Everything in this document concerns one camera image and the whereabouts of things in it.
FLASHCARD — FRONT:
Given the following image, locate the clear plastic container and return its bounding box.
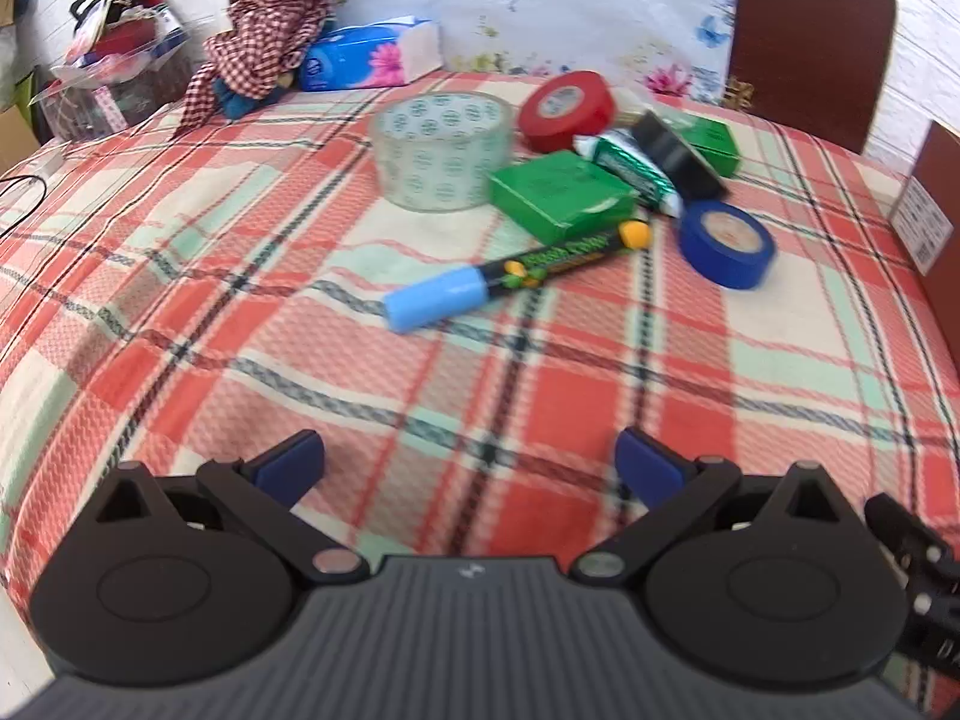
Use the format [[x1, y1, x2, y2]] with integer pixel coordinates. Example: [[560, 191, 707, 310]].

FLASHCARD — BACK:
[[30, 4, 188, 143]]

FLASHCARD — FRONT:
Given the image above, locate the blue tape roll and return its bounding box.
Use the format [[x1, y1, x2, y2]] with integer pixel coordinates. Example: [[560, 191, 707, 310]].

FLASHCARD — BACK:
[[679, 199, 777, 291]]

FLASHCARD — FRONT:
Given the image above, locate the dark brown chair back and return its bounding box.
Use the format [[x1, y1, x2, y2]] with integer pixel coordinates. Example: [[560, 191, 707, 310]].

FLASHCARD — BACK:
[[724, 0, 897, 155]]

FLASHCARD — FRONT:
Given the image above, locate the green and white tube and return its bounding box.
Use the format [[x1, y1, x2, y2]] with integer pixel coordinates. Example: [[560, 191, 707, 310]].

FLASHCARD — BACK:
[[574, 127, 687, 218]]

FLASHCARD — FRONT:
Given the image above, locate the white floral plastic bag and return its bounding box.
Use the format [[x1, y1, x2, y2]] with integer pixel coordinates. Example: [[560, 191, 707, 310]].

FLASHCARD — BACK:
[[311, 0, 743, 110]]

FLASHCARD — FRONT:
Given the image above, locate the black cable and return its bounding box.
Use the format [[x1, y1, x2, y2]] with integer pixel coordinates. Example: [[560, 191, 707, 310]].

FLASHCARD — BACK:
[[0, 175, 50, 235]]

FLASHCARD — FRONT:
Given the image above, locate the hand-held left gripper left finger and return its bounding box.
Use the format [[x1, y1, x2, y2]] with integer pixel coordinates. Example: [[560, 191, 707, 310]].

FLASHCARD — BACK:
[[94, 430, 370, 590]]

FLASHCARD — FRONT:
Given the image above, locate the red tape roll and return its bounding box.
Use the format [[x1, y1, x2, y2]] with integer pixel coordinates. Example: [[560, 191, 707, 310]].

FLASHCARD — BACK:
[[519, 71, 617, 155]]

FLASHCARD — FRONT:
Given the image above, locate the red checkered cloth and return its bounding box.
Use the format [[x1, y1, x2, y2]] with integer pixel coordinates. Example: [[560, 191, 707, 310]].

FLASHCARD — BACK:
[[172, 0, 350, 140]]

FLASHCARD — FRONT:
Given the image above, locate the green cardboard box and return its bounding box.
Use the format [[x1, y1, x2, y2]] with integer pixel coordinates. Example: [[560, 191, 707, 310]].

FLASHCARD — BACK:
[[487, 150, 642, 248], [660, 111, 743, 179]]

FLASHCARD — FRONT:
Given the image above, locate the clear patterned tape roll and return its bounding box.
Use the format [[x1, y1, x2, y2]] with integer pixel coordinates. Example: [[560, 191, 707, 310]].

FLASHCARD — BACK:
[[369, 92, 515, 211]]

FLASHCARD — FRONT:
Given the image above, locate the blue tissue pack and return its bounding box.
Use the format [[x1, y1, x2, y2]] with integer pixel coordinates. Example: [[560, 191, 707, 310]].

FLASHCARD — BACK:
[[298, 15, 443, 95]]

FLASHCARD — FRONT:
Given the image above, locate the black marker with blue cap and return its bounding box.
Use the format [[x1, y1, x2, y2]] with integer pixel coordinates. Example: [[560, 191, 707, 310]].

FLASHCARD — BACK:
[[382, 219, 652, 335]]

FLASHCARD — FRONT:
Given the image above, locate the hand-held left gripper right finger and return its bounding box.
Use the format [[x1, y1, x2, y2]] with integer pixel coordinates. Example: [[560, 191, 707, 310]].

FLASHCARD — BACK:
[[572, 426, 860, 590]]

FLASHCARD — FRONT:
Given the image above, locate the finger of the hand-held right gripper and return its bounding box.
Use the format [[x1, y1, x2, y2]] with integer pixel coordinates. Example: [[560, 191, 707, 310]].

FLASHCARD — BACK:
[[862, 493, 960, 683]]

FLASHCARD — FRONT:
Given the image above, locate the brown storage box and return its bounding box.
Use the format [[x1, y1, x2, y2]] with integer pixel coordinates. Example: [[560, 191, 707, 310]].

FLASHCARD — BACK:
[[892, 120, 960, 275]]

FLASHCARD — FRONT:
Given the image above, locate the black tape roll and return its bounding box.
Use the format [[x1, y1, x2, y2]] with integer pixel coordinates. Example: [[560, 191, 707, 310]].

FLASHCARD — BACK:
[[630, 111, 727, 200]]

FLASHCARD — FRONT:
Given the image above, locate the red plaid tablecloth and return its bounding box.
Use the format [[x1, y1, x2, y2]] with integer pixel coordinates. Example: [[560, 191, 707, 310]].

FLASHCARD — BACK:
[[0, 71, 960, 691]]

